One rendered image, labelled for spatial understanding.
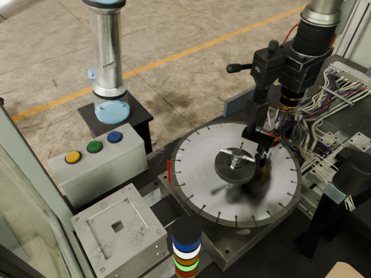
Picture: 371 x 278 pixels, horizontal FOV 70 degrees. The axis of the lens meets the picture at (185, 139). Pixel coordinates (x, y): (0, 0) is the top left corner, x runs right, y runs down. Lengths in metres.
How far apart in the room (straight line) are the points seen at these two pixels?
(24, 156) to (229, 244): 0.51
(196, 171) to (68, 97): 2.08
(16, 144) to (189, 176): 0.39
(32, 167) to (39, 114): 1.98
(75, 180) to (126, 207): 0.19
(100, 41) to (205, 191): 0.51
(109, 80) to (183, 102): 1.55
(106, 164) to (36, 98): 2.00
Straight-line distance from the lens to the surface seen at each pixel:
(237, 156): 0.69
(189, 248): 0.42
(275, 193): 0.72
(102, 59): 0.87
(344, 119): 1.34
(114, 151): 0.86
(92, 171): 0.85
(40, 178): 0.67
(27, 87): 2.98
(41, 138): 2.37
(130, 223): 0.71
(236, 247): 0.74
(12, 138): 0.58
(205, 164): 0.73
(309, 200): 0.92
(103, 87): 0.92
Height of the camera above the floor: 1.54
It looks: 48 degrees down
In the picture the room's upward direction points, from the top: straight up
